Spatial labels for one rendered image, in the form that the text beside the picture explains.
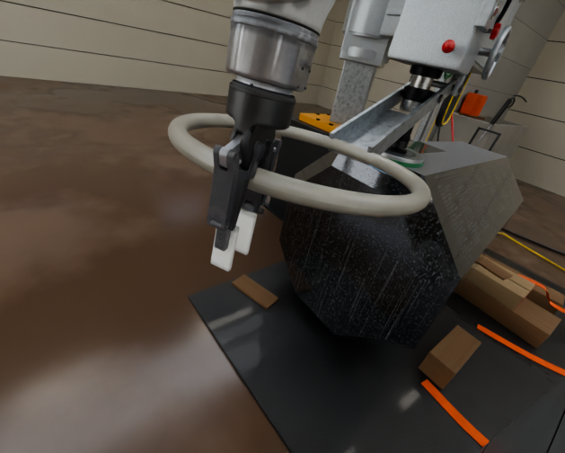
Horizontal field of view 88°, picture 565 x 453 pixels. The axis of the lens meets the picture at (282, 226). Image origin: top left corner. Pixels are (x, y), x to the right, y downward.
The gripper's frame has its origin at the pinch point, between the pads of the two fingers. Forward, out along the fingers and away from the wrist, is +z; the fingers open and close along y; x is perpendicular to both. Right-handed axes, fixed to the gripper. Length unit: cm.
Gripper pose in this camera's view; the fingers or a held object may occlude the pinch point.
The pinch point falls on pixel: (233, 239)
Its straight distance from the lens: 41.8
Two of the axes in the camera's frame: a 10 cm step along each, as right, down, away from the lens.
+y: 3.7, -3.5, 8.6
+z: -2.4, 8.6, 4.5
